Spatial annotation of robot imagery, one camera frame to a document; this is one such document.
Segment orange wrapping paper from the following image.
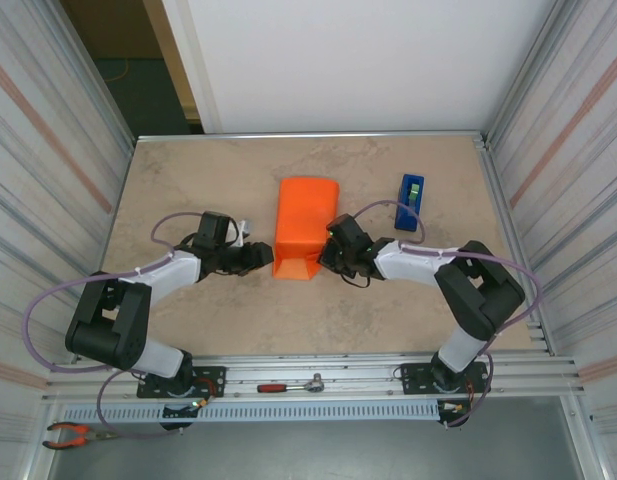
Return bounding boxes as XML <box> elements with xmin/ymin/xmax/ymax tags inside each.
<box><xmin>271</xmin><ymin>177</ymin><xmax>341</xmax><ymax>282</ymax></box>

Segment blue tape dispenser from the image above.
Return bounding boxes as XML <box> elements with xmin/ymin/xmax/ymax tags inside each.
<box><xmin>393</xmin><ymin>173</ymin><xmax>426</xmax><ymax>234</ymax></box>

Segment black base electronics module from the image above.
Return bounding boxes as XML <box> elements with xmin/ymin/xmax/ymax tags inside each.
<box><xmin>437</xmin><ymin>399</ymin><xmax>473</xmax><ymax>430</ymax></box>
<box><xmin>159</xmin><ymin>399</ymin><xmax>200</xmax><ymax>432</ymax></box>

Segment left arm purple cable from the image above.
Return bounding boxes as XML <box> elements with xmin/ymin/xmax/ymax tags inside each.
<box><xmin>21</xmin><ymin>211</ymin><xmax>209</xmax><ymax>438</ymax></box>

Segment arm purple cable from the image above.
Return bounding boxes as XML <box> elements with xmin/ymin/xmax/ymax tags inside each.
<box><xmin>21</xmin><ymin>211</ymin><xmax>209</xmax><ymax>438</ymax></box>
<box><xmin>352</xmin><ymin>199</ymin><xmax>543</xmax><ymax>429</ymax></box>

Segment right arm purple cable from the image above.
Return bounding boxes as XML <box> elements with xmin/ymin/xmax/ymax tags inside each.
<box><xmin>352</xmin><ymin>199</ymin><xmax>543</xmax><ymax>429</ymax></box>

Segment aluminium table frame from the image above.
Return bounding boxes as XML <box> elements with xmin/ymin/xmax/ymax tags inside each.
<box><xmin>40</xmin><ymin>130</ymin><xmax>589</xmax><ymax>404</ymax></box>

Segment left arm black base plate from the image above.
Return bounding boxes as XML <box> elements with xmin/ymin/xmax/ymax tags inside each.
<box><xmin>136</xmin><ymin>366</ymin><xmax>228</xmax><ymax>400</ymax></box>

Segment red handled ratchet wrench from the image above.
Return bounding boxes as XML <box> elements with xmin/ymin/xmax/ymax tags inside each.
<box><xmin>256</xmin><ymin>372</ymin><xmax>327</xmax><ymax>394</ymax></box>

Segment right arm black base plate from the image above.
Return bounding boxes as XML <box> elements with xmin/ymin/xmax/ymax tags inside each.
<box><xmin>397</xmin><ymin>362</ymin><xmax>489</xmax><ymax>396</ymax></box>

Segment white slotted cable duct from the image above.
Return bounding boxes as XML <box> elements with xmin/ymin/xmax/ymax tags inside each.
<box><xmin>61</xmin><ymin>402</ymin><xmax>442</xmax><ymax>424</ymax></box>

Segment orange handled pliers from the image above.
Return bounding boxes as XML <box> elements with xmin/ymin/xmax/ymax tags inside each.
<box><xmin>41</xmin><ymin>422</ymin><xmax>120</xmax><ymax>450</ymax></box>

